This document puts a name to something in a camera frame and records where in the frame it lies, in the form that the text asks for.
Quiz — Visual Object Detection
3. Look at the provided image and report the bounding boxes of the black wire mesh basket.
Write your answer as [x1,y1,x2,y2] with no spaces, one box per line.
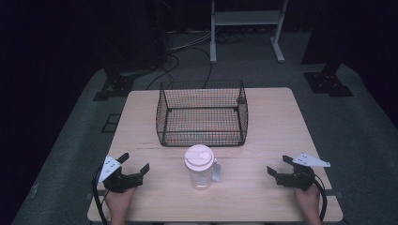
[155,80,249,148]

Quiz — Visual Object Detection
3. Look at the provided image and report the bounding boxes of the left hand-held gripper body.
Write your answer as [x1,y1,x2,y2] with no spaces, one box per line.
[98,155,145,193]

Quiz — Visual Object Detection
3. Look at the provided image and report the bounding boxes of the person's right hand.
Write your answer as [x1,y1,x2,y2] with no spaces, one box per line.
[294,185,323,225]

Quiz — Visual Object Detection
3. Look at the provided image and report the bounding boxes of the clear plastic cup pink lid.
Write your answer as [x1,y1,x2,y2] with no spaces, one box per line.
[183,143,222,190]

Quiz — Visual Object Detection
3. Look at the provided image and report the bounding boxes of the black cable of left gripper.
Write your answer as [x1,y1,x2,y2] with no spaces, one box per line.
[91,164,111,225]

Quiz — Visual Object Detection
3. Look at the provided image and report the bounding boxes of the black metal stand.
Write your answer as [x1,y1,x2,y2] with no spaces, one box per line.
[92,46,136,102]
[303,46,355,98]

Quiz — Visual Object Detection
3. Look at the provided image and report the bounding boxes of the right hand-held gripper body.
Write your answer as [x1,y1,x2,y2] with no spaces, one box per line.
[276,152,331,192]

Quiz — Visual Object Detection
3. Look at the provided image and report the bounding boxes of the white floor cable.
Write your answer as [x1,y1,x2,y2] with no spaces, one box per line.
[167,29,213,53]

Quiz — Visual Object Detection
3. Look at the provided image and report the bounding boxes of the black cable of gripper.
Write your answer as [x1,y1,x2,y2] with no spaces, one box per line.
[313,173,329,223]
[91,164,111,225]

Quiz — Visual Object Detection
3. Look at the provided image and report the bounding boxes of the black floor cable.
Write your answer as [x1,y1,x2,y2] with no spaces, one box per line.
[170,46,214,89]
[145,53,180,91]

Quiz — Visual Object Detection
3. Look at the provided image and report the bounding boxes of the person's left hand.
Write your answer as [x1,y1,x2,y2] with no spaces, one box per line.
[104,187,137,225]

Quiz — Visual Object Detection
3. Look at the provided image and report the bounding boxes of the white metal desk frame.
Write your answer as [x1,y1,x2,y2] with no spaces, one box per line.
[209,0,289,65]

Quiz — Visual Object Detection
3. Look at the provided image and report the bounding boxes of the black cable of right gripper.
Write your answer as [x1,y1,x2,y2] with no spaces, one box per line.
[313,173,329,223]

